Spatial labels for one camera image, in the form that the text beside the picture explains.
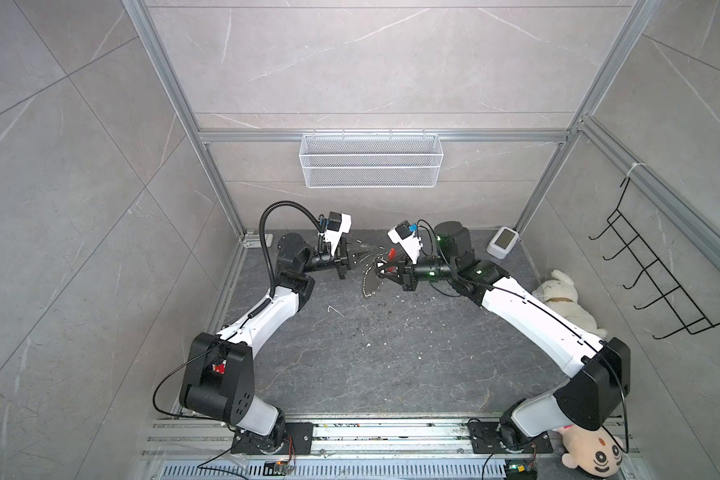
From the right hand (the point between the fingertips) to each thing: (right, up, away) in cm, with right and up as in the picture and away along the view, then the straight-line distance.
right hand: (378, 268), depth 71 cm
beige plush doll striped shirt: (+48, -41, -6) cm, 64 cm away
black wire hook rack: (+62, -5, -8) cm, 63 cm away
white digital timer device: (+49, +8, +40) cm, 64 cm away
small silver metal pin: (-15, -14, +27) cm, 34 cm away
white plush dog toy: (+58, -8, +21) cm, 63 cm away
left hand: (0, +5, -4) cm, 7 cm away
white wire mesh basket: (-4, +36, +30) cm, 47 cm away
